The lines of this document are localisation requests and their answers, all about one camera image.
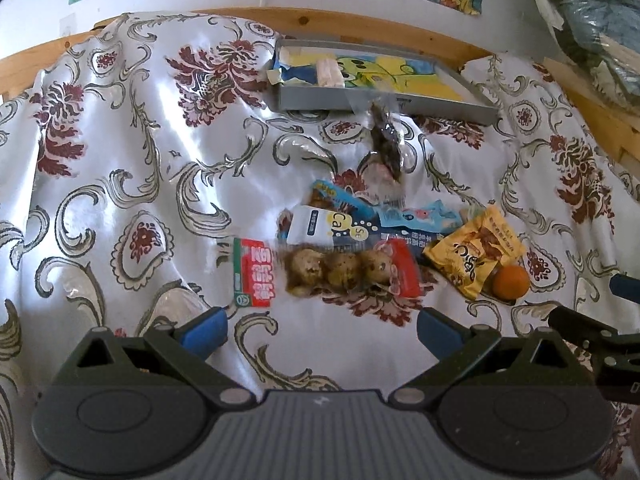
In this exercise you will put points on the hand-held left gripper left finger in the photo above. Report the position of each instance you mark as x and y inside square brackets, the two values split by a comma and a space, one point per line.
[206, 331]

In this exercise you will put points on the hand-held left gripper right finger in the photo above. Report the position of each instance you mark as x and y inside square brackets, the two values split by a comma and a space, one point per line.
[439, 331]

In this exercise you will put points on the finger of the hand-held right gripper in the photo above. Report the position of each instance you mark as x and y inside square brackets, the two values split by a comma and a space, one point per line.
[580, 325]
[626, 287]

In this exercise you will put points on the orange fruit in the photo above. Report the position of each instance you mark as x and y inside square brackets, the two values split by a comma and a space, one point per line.
[511, 283]

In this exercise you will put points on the yellow snack packet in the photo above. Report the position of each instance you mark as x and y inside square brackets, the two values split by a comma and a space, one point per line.
[475, 250]

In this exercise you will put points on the light blue packet pink shrimp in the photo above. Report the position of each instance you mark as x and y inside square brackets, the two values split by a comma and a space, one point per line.
[420, 217]

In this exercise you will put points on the white and blue packet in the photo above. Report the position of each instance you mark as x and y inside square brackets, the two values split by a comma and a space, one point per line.
[320, 225]

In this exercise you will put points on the grey box with cartoon lining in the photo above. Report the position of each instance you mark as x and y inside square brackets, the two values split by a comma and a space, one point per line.
[430, 102]

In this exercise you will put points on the blue packet of brown snacks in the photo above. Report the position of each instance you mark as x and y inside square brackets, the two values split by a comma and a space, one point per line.
[337, 195]

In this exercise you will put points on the red snack packet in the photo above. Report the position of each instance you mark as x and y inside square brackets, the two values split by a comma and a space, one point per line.
[402, 267]

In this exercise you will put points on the red and green packet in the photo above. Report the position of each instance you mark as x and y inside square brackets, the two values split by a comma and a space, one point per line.
[252, 272]

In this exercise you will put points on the clear packet of quail eggs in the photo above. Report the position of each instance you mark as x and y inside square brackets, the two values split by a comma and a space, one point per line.
[330, 270]

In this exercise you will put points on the white floral cloth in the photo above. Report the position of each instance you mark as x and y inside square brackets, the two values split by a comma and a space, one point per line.
[150, 185]

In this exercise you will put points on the clear packet of dark snack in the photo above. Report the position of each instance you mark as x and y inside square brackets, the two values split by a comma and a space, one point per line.
[387, 145]

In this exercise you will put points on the bundle of plastic bags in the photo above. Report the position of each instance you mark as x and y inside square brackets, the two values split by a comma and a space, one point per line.
[595, 25]

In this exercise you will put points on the blue wrapper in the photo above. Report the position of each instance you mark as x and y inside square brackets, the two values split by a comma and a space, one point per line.
[297, 72]

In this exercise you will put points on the beige packet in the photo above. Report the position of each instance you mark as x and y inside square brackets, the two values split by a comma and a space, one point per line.
[331, 72]

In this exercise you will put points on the wooden bed frame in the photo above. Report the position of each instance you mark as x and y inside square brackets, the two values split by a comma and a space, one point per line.
[310, 19]

